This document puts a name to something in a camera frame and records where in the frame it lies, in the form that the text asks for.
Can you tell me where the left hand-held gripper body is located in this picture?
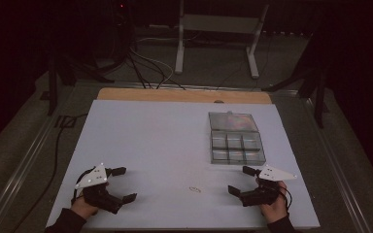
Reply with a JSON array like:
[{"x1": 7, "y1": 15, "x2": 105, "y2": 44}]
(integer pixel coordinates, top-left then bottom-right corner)
[{"x1": 74, "y1": 162, "x2": 124, "y2": 215}]

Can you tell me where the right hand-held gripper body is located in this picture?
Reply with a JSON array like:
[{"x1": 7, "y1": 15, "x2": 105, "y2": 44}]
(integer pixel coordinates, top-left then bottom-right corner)
[{"x1": 239, "y1": 164, "x2": 297, "y2": 208}]

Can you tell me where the person's right hand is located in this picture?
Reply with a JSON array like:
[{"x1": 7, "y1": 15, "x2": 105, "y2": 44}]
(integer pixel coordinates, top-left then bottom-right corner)
[{"x1": 254, "y1": 178, "x2": 288, "y2": 224}]

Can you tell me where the person's left hand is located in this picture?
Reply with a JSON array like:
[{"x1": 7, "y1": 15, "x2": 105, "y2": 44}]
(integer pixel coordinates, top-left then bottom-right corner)
[{"x1": 70, "y1": 193, "x2": 99, "y2": 220}]

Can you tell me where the clear plastic compartment box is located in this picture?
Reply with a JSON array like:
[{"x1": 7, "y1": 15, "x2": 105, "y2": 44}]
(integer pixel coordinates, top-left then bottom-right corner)
[{"x1": 208, "y1": 111, "x2": 267, "y2": 166}]

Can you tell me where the white table cover sheet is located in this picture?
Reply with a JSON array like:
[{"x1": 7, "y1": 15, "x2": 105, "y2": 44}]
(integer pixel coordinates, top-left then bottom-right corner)
[{"x1": 46, "y1": 99, "x2": 321, "y2": 230}]

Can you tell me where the black metal stand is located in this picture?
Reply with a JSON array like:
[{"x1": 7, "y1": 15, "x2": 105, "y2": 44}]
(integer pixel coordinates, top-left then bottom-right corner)
[
  {"x1": 47, "y1": 54, "x2": 116, "y2": 117},
  {"x1": 261, "y1": 30, "x2": 331, "y2": 129}
]

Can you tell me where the white metal stand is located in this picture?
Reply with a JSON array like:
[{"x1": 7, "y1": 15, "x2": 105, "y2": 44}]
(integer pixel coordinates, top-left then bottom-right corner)
[{"x1": 174, "y1": 0, "x2": 270, "y2": 80}]

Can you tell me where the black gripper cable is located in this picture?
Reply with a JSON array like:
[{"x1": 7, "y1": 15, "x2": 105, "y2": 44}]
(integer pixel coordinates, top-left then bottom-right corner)
[
  {"x1": 72, "y1": 167, "x2": 96, "y2": 203},
  {"x1": 279, "y1": 184, "x2": 293, "y2": 212}
]

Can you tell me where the black floor cable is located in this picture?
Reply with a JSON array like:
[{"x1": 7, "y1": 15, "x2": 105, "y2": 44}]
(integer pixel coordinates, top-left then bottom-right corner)
[{"x1": 11, "y1": 112, "x2": 89, "y2": 233}]

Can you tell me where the black cable bundle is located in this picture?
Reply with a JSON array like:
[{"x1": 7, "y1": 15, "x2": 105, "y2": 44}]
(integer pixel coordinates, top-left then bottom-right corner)
[{"x1": 122, "y1": 48, "x2": 187, "y2": 91}]

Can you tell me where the white cable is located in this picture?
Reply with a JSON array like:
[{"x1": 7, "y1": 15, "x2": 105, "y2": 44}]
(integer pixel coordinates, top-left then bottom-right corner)
[{"x1": 129, "y1": 36, "x2": 188, "y2": 89}]

